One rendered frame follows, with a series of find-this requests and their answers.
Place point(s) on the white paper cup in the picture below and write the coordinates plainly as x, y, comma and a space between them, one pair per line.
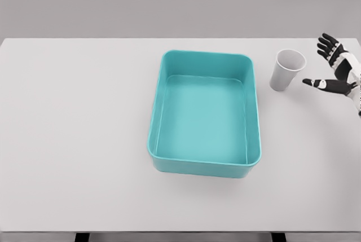
285, 70

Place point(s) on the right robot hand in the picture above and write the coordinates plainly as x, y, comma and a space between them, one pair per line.
344, 68

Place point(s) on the teal plastic basket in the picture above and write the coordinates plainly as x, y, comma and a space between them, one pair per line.
204, 118

